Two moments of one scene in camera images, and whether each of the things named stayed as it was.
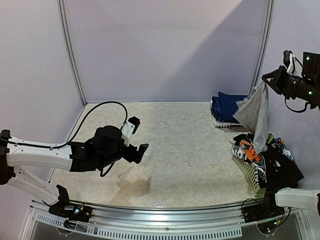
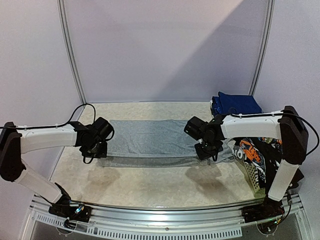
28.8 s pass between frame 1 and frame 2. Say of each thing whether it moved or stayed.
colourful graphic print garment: stayed
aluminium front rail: stayed
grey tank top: moved
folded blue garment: stayed
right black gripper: moved
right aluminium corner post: stayed
